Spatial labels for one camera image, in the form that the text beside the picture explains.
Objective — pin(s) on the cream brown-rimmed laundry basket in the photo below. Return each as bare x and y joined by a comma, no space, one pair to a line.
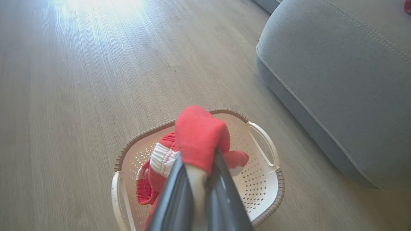
258,186

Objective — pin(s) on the grey fabric sofa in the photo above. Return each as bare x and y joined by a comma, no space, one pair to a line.
346,83

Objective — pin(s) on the red shirt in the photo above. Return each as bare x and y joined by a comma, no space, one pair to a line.
408,5

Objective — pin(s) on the blue-grey upholstered furniture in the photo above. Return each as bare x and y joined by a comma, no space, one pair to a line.
268,4

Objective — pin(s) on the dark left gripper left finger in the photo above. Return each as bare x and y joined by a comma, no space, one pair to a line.
173,205

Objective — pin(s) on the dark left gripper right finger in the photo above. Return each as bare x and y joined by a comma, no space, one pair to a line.
224,205

